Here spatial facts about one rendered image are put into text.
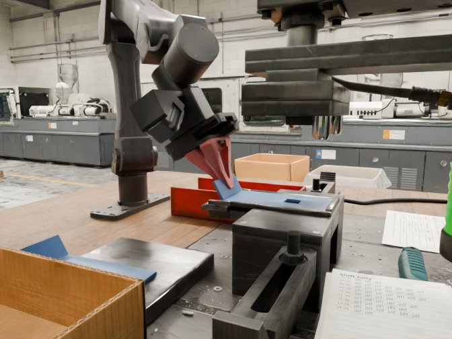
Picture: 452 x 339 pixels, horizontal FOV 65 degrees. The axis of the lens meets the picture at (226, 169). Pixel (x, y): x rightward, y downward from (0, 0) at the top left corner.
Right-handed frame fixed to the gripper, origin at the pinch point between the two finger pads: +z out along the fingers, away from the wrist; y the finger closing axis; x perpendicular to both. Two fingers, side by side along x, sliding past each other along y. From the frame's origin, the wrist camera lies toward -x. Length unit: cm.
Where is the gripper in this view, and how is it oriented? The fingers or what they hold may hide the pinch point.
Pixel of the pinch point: (227, 183)
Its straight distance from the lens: 52.1
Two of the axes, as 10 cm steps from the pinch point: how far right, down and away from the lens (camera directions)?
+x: 4.1, -1.6, 9.0
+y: 7.9, -4.3, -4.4
